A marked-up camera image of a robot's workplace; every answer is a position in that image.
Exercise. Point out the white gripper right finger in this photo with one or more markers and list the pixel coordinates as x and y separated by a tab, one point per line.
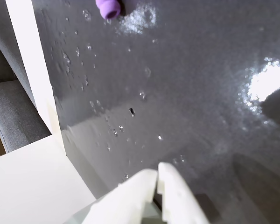
177	200

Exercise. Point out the grey fabric sofa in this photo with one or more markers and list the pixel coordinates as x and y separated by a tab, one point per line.
11	112

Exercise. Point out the black table mat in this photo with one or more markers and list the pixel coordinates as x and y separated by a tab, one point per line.
177	81

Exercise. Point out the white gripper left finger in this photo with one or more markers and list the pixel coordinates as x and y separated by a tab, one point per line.
128	196

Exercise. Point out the purple pen grip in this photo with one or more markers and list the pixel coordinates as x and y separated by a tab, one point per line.
109	8

